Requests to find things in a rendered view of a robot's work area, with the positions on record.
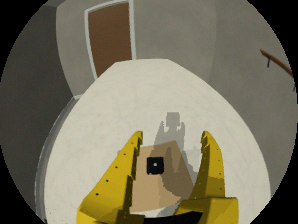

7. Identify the black die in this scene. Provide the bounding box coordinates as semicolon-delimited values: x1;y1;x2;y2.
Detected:
146;157;164;175

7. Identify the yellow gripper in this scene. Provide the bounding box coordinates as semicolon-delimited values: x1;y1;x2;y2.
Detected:
76;131;239;224

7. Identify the tan flat mat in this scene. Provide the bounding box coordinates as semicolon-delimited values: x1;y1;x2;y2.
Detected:
130;140;194;213

